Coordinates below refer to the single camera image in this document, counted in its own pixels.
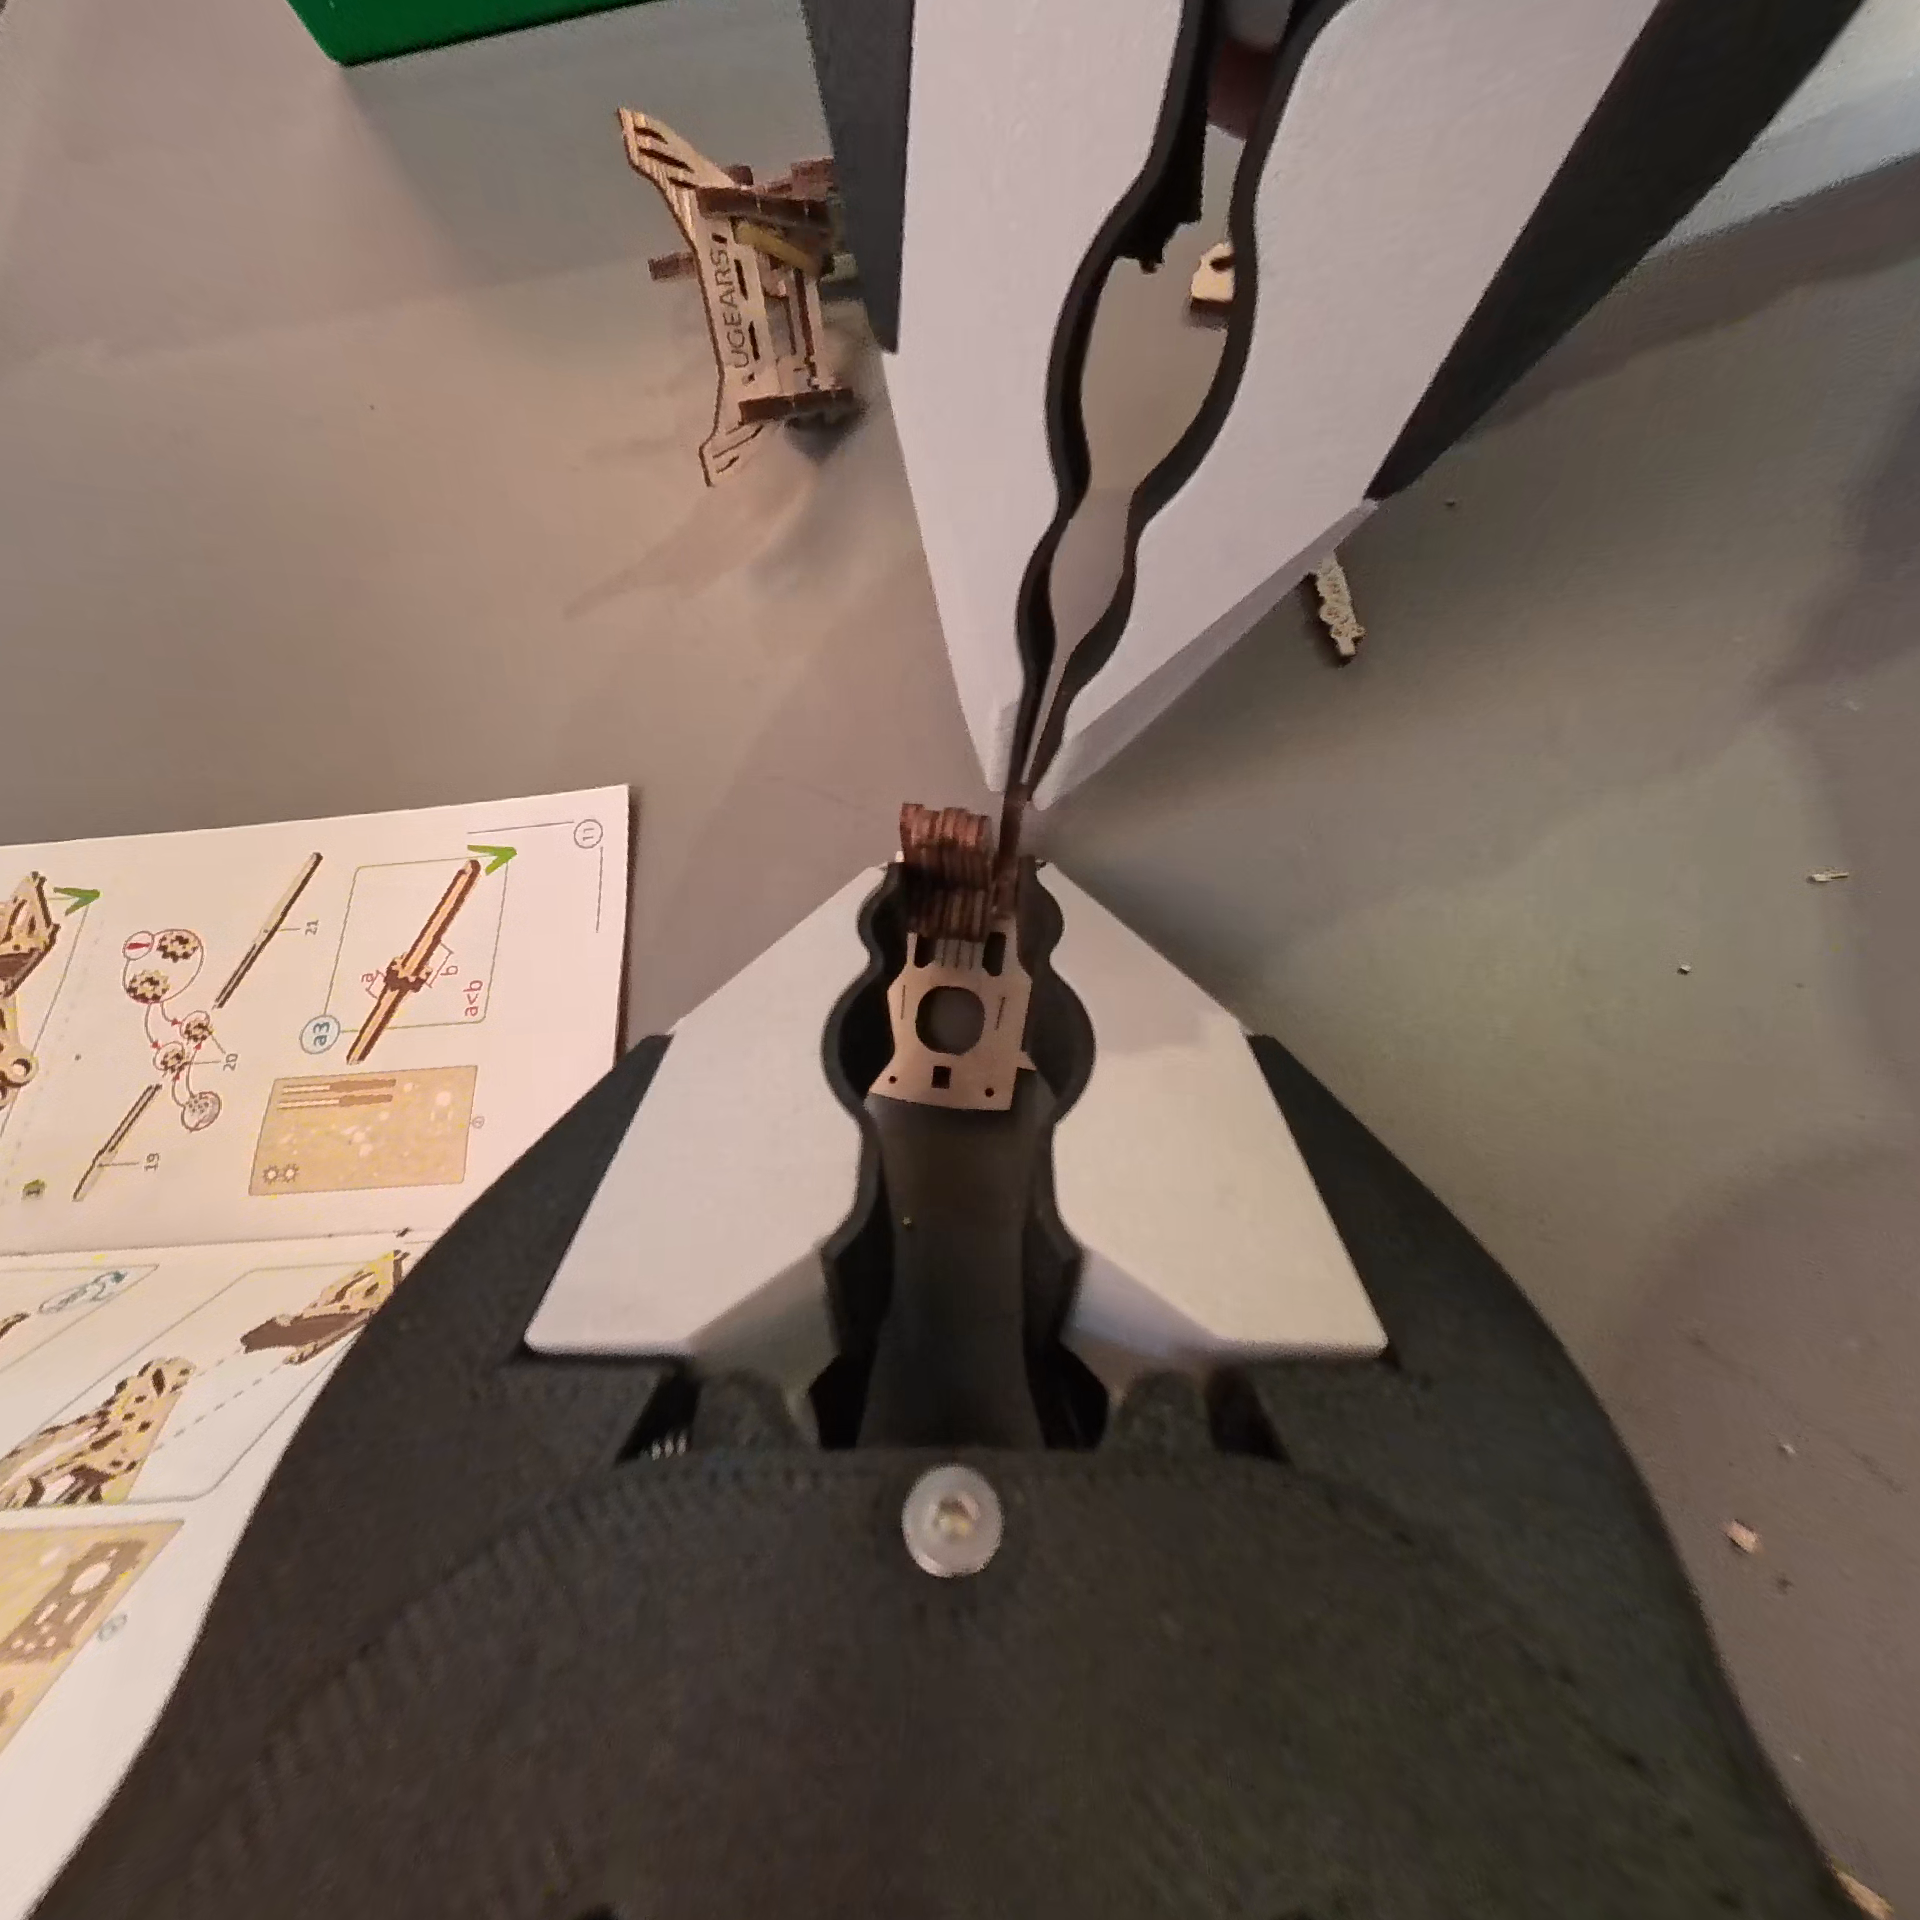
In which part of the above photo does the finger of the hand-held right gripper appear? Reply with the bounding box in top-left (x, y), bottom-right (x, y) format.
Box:
top-left (895, 0), bottom-right (1211, 792)
top-left (1031, 0), bottom-right (1667, 813)

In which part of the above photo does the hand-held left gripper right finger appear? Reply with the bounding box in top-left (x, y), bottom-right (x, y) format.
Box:
top-left (1019, 858), bottom-right (1391, 1451)

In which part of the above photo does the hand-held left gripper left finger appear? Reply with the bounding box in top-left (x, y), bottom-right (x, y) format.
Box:
top-left (521, 858), bottom-right (914, 1454)

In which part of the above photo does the wooden plate part with gears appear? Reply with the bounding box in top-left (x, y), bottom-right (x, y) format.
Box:
top-left (870, 803), bottom-right (1055, 1123)

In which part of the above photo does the printed instruction booklet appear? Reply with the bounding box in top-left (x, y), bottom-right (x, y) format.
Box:
top-left (0, 780), bottom-right (636, 1764)

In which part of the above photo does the notched wooden strip piece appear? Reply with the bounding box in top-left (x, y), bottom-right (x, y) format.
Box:
top-left (1301, 549), bottom-right (1371, 666)

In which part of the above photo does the green box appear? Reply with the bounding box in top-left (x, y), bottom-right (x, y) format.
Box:
top-left (284, 0), bottom-right (811, 72)

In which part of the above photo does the wooden model frame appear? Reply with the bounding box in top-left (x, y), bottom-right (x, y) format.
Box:
top-left (613, 104), bottom-right (870, 492)

